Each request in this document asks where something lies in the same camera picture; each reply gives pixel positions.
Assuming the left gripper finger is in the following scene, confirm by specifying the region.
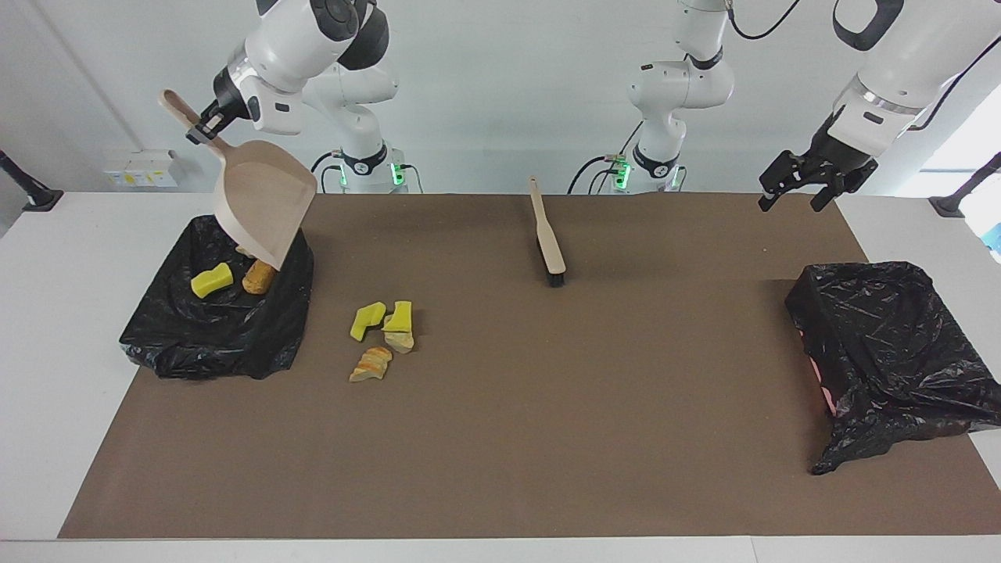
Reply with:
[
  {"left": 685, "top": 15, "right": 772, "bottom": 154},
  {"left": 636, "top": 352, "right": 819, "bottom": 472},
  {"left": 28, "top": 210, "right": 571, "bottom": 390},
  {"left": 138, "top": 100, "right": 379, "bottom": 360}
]
[
  {"left": 757, "top": 150, "right": 814, "bottom": 213},
  {"left": 811, "top": 160, "right": 878, "bottom": 213}
]

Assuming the beige plastic dustpan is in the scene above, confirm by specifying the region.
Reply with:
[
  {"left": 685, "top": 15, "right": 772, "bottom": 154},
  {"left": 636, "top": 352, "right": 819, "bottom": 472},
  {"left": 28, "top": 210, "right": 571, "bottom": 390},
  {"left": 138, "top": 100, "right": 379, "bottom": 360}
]
[{"left": 159, "top": 89, "right": 318, "bottom": 271}]

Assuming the yellow sponge chunk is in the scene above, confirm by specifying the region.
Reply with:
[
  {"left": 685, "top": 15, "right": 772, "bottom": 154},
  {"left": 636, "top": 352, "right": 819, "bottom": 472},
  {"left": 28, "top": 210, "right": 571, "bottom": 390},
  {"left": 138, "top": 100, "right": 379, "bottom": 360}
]
[{"left": 191, "top": 263, "right": 235, "bottom": 299}]

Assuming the brown potato-shaped bread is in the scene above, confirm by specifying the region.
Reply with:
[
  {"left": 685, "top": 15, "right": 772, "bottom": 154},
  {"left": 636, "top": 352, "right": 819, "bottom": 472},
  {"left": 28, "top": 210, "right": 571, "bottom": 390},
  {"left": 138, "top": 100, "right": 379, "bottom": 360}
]
[{"left": 242, "top": 259, "right": 278, "bottom": 296}]

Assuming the beige brush with black bristles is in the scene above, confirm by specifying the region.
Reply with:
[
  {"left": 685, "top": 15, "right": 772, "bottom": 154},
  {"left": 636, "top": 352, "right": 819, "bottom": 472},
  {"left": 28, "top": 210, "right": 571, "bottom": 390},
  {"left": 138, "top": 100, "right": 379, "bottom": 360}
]
[{"left": 529, "top": 176, "right": 567, "bottom": 288}]

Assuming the notched yellow sponge piece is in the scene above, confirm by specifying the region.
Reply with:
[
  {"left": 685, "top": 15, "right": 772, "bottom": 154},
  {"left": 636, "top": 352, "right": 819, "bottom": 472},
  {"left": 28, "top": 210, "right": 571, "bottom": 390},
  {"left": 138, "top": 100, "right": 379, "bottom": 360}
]
[{"left": 350, "top": 301, "right": 388, "bottom": 342}]

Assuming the pointed striped croissant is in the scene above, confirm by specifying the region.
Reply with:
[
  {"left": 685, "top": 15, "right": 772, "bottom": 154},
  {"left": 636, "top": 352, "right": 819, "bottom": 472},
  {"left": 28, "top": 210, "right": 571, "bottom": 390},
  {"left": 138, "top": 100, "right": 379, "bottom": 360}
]
[{"left": 349, "top": 346, "right": 393, "bottom": 383}]

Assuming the black plastic trash bag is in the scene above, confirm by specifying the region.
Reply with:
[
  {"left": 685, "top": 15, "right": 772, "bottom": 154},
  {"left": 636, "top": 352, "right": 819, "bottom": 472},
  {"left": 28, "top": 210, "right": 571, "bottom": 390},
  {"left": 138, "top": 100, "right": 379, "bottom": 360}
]
[
  {"left": 784, "top": 261, "right": 1001, "bottom": 476},
  {"left": 119, "top": 207, "right": 315, "bottom": 382}
]

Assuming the pink bin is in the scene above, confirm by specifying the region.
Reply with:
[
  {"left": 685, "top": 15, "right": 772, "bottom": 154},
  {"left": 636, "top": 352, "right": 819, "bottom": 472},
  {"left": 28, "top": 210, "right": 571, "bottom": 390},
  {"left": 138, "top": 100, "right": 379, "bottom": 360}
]
[{"left": 805, "top": 356, "right": 838, "bottom": 417}]

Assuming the brown paper table mat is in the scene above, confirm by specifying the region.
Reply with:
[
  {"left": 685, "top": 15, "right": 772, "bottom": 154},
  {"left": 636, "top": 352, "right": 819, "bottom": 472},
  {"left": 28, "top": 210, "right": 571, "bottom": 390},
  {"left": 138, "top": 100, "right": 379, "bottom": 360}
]
[{"left": 59, "top": 193, "right": 1001, "bottom": 540}]

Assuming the white wall socket box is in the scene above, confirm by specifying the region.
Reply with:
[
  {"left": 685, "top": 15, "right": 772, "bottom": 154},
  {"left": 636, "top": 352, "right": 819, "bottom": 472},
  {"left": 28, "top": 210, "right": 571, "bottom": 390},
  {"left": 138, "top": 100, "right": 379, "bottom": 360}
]
[{"left": 103, "top": 149, "right": 182, "bottom": 188}]

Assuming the black camera stand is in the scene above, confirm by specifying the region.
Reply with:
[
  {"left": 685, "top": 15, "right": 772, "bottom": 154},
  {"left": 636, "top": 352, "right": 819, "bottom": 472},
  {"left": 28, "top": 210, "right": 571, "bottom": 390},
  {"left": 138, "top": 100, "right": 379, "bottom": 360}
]
[
  {"left": 929, "top": 152, "right": 1001, "bottom": 218},
  {"left": 0, "top": 149, "right": 64, "bottom": 213}
]

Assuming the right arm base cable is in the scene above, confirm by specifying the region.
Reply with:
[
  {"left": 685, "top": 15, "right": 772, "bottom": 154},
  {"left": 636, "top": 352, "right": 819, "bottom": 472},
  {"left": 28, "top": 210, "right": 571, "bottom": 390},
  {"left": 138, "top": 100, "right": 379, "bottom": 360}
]
[{"left": 310, "top": 151, "right": 345, "bottom": 194}]

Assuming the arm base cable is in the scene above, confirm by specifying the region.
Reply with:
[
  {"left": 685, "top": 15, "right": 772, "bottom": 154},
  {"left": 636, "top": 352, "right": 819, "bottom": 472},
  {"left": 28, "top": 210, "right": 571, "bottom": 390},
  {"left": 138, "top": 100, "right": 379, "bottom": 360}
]
[
  {"left": 310, "top": 151, "right": 345, "bottom": 194},
  {"left": 569, "top": 117, "right": 646, "bottom": 195}
]

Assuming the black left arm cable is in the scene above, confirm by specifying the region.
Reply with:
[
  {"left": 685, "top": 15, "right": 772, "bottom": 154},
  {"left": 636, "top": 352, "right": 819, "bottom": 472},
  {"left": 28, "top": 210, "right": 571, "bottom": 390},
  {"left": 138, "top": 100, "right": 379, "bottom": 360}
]
[{"left": 726, "top": 0, "right": 1001, "bottom": 132}]

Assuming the left arm base cable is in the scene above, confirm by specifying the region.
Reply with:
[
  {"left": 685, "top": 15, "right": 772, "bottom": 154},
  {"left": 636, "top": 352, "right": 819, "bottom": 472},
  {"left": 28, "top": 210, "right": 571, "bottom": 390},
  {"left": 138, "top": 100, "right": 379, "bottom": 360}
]
[{"left": 569, "top": 117, "right": 646, "bottom": 195}]

